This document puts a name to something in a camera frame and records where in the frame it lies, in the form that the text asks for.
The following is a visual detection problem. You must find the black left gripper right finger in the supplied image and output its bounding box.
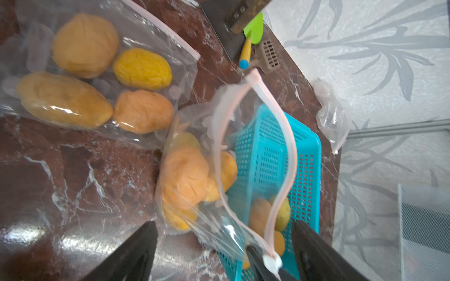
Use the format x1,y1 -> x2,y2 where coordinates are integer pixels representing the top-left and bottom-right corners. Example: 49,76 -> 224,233
246,220 -> 367,281

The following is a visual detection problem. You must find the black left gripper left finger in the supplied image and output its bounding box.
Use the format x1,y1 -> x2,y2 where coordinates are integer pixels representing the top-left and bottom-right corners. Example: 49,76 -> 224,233
83,221 -> 158,281

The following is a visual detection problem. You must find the orange potato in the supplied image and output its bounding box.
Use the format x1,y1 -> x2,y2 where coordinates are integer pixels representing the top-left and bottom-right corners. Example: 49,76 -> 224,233
248,198 -> 272,237
162,203 -> 198,231
113,90 -> 175,134

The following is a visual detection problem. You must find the green-yellow potato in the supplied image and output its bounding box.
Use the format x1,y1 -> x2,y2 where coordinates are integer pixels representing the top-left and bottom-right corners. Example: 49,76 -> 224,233
170,132 -> 200,150
275,197 -> 291,233

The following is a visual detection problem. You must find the large brown potato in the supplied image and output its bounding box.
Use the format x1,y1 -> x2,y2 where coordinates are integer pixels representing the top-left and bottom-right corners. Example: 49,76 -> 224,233
16,71 -> 113,129

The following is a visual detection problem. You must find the yellow wrinkled potato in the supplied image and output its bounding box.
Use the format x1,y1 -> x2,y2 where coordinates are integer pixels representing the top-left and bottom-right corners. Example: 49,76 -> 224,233
112,48 -> 173,90

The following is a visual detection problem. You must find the clear zipper bag with dots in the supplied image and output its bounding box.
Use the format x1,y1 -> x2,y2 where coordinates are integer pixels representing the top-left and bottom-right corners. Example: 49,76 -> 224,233
1,1 -> 200,149

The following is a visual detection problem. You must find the teal plastic basket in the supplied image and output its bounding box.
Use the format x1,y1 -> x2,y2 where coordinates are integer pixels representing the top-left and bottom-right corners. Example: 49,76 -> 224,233
217,103 -> 322,281

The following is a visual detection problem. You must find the tan toy rake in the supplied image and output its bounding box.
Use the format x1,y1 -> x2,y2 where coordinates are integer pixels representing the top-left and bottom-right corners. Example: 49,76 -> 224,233
249,39 -> 281,74

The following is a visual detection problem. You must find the green toy shovel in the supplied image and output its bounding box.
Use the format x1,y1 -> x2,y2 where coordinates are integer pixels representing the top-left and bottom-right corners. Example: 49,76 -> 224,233
239,12 -> 264,70

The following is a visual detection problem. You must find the pink cherry blossom tree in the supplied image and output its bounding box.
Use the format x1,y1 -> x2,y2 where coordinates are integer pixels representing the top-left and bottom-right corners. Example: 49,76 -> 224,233
199,0 -> 270,61

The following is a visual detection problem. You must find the white wire wall basket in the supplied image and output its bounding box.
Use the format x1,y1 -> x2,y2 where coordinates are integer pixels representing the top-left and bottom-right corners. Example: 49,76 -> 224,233
398,185 -> 450,281

